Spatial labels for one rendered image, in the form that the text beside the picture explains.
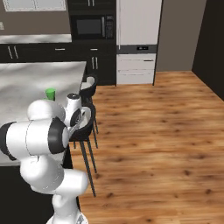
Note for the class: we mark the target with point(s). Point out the green cup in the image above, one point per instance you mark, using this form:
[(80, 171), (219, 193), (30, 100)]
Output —
[(50, 94)]

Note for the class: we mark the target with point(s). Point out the black base cupboard run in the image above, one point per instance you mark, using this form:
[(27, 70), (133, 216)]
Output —
[(55, 54)]

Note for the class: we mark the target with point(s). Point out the white fridge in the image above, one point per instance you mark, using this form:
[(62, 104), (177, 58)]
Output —
[(137, 40)]

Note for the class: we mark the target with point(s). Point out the black microwave oven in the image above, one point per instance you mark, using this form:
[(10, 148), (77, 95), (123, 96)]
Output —
[(91, 27)]

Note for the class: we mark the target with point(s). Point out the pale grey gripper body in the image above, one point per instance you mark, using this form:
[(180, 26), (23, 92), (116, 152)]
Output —
[(76, 127)]

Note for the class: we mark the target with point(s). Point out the white wall socket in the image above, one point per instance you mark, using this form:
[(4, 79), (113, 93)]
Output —
[(1, 25)]

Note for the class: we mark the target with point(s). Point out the black stool with white seat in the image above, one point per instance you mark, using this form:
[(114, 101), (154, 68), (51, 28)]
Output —
[(86, 129), (87, 88)]

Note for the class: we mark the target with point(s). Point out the black wall cupboard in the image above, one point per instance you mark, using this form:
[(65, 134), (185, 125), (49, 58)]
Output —
[(92, 5)]

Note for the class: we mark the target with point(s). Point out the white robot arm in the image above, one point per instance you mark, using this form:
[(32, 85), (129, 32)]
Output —
[(35, 137)]

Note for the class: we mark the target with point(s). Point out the black island with marble top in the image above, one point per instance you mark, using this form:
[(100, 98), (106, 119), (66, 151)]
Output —
[(32, 81)]

